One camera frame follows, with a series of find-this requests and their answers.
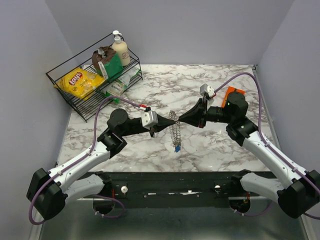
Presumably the blue key tag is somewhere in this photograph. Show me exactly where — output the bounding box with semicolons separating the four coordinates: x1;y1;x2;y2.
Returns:
174;145;181;153

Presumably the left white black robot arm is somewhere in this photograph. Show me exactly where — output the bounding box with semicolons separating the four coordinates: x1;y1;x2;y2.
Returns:
26;108;175;225

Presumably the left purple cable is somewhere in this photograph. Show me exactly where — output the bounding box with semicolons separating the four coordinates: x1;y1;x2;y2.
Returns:
28;95;152;225

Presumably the black wire rack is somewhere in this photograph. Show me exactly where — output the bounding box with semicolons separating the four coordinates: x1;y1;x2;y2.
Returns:
46;30;143;121

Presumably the purple cable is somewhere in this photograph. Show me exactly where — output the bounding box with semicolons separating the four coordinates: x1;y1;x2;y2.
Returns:
213;72;320;220
28;95;152;225

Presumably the yellow Lays chips bag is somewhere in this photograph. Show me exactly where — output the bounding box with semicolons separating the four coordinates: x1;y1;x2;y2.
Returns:
54;67;105;101

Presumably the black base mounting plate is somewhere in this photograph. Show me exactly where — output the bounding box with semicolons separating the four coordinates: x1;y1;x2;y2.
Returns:
96;171;258;209

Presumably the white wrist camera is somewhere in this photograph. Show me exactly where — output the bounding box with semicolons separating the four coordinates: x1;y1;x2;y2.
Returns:
199;83;216;101
140;107;158;129

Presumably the orange small box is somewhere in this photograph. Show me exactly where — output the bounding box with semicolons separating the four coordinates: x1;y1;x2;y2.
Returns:
221;86;246;107

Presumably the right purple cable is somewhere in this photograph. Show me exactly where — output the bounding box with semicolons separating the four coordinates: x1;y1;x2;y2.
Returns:
213;72;320;220

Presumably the brown green snack bag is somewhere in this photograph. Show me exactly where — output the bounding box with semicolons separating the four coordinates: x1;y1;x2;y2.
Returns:
91;46;124;82

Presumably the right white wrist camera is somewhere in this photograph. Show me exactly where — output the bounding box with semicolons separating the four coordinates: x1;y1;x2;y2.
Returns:
199;83;216;101

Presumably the white green snack bag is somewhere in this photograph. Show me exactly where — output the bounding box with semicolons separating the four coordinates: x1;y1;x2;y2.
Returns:
101;67;141;97

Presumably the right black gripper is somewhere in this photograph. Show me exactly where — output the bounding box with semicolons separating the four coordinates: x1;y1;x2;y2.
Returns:
179;97;234;128

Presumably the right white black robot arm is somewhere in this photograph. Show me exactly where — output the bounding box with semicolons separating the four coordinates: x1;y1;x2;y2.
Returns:
178;91;320;219

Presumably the cream lotion pump bottle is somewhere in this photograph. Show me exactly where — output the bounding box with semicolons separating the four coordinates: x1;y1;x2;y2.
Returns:
112;30;131;67

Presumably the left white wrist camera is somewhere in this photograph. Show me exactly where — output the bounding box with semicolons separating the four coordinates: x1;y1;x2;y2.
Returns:
140;107;158;129

